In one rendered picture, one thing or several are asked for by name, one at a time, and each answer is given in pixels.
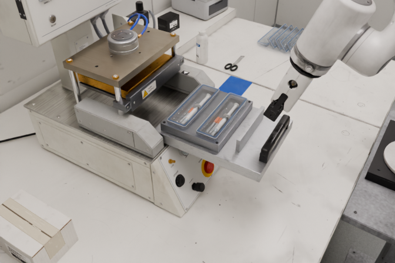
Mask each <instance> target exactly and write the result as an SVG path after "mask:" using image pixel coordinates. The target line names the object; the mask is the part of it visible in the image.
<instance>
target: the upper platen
mask: <svg viewBox="0 0 395 263"><path fill-rule="evenodd" d="M171 59H172V56H171V55H168V54H165V53H164V54H163V55H162V56H160V57H159V58H157V59H156V60H155V61H154V62H152V63H151V64H150V65H149V66H147V67H146V68H144V70H142V71H141V72H139V73H138V74H137V75H136V76H134V77H133V78H131V80H129V81H128V82H126V83H125V84H124V85H123V86H121V87H120V88H121V92H122V98H123V99H125V100H126V95H127V94H129V93H130V92H131V91H132V90H133V89H135V88H136V87H137V86H139V85H140V84H141V83H142V82H143V81H145V80H146V79H147V78H148V77H149V76H151V75H152V74H153V73H155V72H156V71H157V70H158V69H160V68H161V67H162V66H163V65H164V64H166V63H167V62H168V61H170V60H171ZM77 74H78V79H79V81H80V82H79V84H80V86H83V87H85V88H88V89H90V90H93V91H96V92H98V93H101V94H103V95H106V96H109V97H111V98H114V99H116V97H115V91H114V87H113V86H111V85H109V84H106V83H103V82H100V81H98V80H95V79H92V78H90V77H87V76H84V75H81V74H79V73H77Z"/></svg>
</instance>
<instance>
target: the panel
mask: <svg viewBox="0 0 395 263"><path fill-rule="evenodd" d="M158 160H159V162H160V165H161V166H162V168H163V170H164V172H165V174H166V176H167V178H168V180H169V182H170V184H171V186H172V188H173V190H174V192H175V193H176V195H177V197H178V199H179V201H180V203H181V205H182V207H183V209H184V211H185V212H187V210H188V209H189V208H190V206H191V205H192V204H193V202H194V201H195V200H196V198H197V197H198V195H199V194H200V193H201V192H198V191H196V190H195V191H194V190H193V189H192V184H193V183H204V185H205V186H206V184H207V183H208V182H209V180H210V179H211V178H212V176H213V175H214V174H215V172H216V171H217V169H218V168H219V167H220V166H218V165H216V164H214V169H213V171H212V173H210V174H208V173H206V172H205V169H204V164H205V161H206V160H204V159H201V158H199V157H196V156H194V155H192V154H188V155H187V156H181V155H180V154H179V152H178V149H177V148H175V147H172V146H168V147H167V148H166V150H165V151H164V152H163V153H162V154H161V155H160V156H159V157H158ZM179 176H184V178H185V183H184V185H183V186H179V185H178V184H177V178H178V177H179Z"/></svg>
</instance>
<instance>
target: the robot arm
mask: <svg viewBox="0 0 395 263"><path fill-rule="evenodd" d="M393 1H394V12H393V16H392V18H391V20H390V22H389V24H388V25H387V26H386V27H385V28H384V29H383V30H382V31H377V30H375V29H374V28H372V27H371V26H370V25H369V24H368V20H369V19H370V18H371V16H372V15H373V14H374V12H375V11H376V4H375V3H374V1H373V0H323V1H322V3H321V4H320V6H319V7H318V9H317V11H316V12H315V14H314V15H313V17H312V18H311V20H310V22H309V23H308V24H307V26H306V27H305V29H304V31H303V32H302V34H301V35H300V37H299V39H298V40H297V42H296V43H295V45H294V47H293V48H292V49H291V51H290V63H291V66H290V67H289V69H288V71H287V72H286V74H285V75H284V77H283V79H282V80H281V82H280V83H279V85H278V87H277V89H276V90H275V92H274V94H273V96H272V98H271V103H270V105H269V106H268V108H267V109H266V110H265V112H264V114H263V115H264V116H266V117H267V118H268V119H270V120H271V121H273V122H275V121H276V119H277V118H278V117H279V115H280V114H281V112H282V111H283V110H284V111H285V112H286V113H288V112H290V111H291V109H292V108H293V106H294V105H295V104H296V102H297V101H298V100H299V98H300V97H301V95H302V94H303V93H304V91H305V90H306V89H307V87H308V86H309V84H311V82H312V80H313V79H314V78H319V77H321V76H323V75H325V74H326V73H327V72H328V71H329V70H330V69H331V67H332V66H333V65H334V64H335V62H336V61H337V60H340V61H342V62H343V63H344V64H346V65H347V66H348V67H350V68H351V69H353V70H354V71H355V72H357V73H359V74H360V75H362V76H365V77H371V76H374V75H376V74H378V73H379V72H380V71H381V70H382V69H384V67H385V66H386V65H387V64H388V63H389V62H390V61H391V60H392V59H393V58H394V57H395V0H393ZM383 157H384V161H385V163H386V164H387V166H388V168H389V169H390V170H391V171H392V172H393V173H394V174H395V141H394V142H392V143H390V144H389V145H388V146H387V147H386V148H385V150H384V154H383Z"/></svg>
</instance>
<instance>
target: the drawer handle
mask: <svg viewBox="0 0 395 263"><path fill-rule="evenodd" d="M289 123H290V116H289V115H286V114H284V115H283V116H282V117H281V119H280V120H279V122H278V124H277V125H276V127H275V128H274V129H273V131H272V133H271V134H270V136H269V137H268V139H267V140H266V142H265V144H264V145H263V147H262V148H261V152H260V156H259V161H261V162H263V163H267V162H268V161H269V155H270V153H271V152H272V150H273V148H274V146H275V145H276V143H277V142H278V140H279V139H280V136H281V135H282V134H283V132H284V130H285V129H288V128H289Z"/></svg>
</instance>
